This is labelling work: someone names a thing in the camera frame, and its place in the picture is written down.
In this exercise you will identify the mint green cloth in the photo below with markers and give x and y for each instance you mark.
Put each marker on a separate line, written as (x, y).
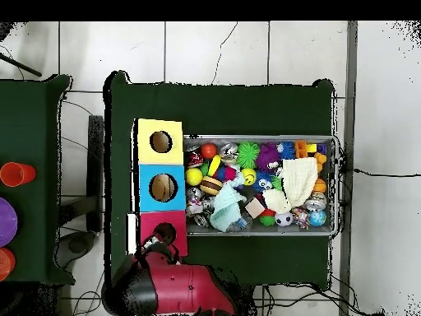
(225, 207)

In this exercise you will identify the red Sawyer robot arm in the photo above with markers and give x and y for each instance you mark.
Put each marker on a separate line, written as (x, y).
(184, 286)

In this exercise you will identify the wooden box with three holes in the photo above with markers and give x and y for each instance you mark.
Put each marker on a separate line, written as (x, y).
(148, 197)

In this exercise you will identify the shallow silver mesh bin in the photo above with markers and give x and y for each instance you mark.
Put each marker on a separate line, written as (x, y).
(296, 230)

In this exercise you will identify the yellow ball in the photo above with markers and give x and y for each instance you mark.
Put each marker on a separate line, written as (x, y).
(194, 176)

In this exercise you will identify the toy hamburger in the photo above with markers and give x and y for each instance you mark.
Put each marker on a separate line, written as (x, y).
(211, 186)

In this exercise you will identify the crushed red can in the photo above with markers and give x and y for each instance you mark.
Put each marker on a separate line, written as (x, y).
(195, 159)

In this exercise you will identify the orange red ball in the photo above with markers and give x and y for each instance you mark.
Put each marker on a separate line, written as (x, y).
(209, 150)

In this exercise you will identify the wooden cube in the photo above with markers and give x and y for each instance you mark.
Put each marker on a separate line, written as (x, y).
(255, 207)

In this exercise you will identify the purple spiky rubber toy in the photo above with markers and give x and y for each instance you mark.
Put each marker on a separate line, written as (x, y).
(268, 156)

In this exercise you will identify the dark green tablecloth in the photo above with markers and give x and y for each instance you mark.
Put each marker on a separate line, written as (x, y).
(223, 112)
(29, 131)

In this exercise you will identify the large purple ball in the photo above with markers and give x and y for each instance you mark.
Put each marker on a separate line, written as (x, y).
(6, 222)

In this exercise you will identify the orange round disc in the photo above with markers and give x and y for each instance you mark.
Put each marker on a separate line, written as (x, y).
(6, 263)

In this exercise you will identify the cream knitted cloth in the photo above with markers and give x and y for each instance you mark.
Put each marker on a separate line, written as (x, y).
(299, 177)

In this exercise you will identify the orange plastic cup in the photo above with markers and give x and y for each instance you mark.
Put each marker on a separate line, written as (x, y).
(16, 174)

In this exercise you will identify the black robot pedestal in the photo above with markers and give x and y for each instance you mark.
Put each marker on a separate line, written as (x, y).
(256, 301)

